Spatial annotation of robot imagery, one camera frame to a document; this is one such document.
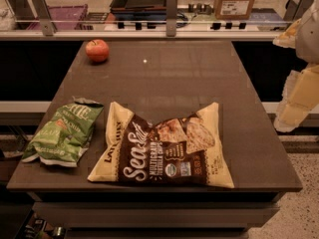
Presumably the green chip bag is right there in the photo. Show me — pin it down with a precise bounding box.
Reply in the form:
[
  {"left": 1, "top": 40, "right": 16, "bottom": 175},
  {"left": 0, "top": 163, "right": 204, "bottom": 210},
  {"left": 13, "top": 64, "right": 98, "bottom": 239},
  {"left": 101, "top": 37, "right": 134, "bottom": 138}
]
[{"left": 22, "top": 98, "right": 104, "bottom": 167}]

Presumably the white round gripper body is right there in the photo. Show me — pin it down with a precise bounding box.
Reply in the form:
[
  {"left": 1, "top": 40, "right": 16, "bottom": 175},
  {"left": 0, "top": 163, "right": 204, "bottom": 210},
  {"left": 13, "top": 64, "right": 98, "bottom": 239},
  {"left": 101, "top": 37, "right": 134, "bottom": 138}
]
[{"left": 295, "top": 0, "right": 319, "bottom": 64}]

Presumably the middle metal rail bracket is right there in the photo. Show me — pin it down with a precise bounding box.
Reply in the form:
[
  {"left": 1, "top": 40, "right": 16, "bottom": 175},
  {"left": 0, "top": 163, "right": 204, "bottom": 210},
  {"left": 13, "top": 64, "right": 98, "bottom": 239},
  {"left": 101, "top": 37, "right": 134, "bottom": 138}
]
[{"left": 166, "top": 0, "right": 177, "bottom": 37}]

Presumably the table drawer front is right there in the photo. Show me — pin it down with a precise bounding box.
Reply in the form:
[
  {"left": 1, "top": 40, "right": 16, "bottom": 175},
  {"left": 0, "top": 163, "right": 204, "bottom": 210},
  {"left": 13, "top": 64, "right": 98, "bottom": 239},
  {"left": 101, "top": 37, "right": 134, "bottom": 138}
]
[{"left": 33, "top": 202, "right": 279, "bottom": 228}]

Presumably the right metal rail bracket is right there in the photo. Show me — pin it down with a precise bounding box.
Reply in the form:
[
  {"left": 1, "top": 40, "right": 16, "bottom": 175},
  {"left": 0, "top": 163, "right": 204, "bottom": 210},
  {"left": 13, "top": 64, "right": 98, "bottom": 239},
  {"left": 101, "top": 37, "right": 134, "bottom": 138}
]
[{"left": 284, "top": 0, "right": 314, "bottom": 21}]

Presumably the brown sea salt chip bag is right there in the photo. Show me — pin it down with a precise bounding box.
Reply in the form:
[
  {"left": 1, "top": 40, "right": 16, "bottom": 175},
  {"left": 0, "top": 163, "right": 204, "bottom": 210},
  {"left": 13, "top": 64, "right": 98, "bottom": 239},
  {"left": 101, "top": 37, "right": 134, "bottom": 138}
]
[{"left": 88, "top": 102, "right": 234, "bottom": 188}]

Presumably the red apple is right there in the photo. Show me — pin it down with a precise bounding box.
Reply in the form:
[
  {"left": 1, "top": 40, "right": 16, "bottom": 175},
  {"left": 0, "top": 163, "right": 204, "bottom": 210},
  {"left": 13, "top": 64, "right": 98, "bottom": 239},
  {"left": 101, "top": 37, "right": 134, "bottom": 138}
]
[{"left": 86, "top": 39, "right": 110, "bottom": 63}]

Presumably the left metal rail bracket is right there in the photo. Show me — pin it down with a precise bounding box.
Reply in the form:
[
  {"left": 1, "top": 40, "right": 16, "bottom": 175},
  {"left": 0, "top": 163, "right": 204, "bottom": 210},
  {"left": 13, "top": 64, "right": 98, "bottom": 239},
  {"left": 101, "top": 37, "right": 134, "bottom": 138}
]
[{"left": 32, "top": 0, "right": 56, "bottom": 36}]

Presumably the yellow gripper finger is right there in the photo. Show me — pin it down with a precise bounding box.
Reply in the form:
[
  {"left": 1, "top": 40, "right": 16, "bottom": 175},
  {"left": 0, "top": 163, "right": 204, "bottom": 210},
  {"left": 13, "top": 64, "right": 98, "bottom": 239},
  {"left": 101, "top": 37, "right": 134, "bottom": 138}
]
[
  {"left": 273, "top": 19, "right": 301, "bottom": 49},
  {"left": 273, "top": 64, "right": 319, "bottom": 132}
]

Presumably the metal rail bracket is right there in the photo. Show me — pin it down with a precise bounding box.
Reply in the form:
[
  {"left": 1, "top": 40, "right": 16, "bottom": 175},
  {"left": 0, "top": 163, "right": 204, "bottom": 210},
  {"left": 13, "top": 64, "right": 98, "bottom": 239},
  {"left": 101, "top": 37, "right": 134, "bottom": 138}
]
[
  {"left": 166, "top": 0, "right": 177, "bottom": 37},
  {"left": 284, "top": 0, "right": 314, "bottom": 21},
  {"left": 32, "top": 0, "right": 56, "bottom": 36}
]

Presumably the purple plastic crate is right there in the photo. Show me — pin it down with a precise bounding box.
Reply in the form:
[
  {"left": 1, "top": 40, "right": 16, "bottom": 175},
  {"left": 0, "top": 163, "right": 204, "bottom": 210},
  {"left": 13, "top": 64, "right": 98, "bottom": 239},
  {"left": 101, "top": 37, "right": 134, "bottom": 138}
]
[{"left": 26, "top": 3, "right": 90, "bottom": 31}]

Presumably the glass rail barrier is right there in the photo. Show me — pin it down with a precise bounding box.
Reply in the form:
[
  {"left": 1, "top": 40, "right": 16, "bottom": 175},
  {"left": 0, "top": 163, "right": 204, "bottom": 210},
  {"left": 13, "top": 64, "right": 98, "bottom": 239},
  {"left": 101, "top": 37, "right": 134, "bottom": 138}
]
[{"left": 0, "top": 6, "right": 289, "bottom": 41}]

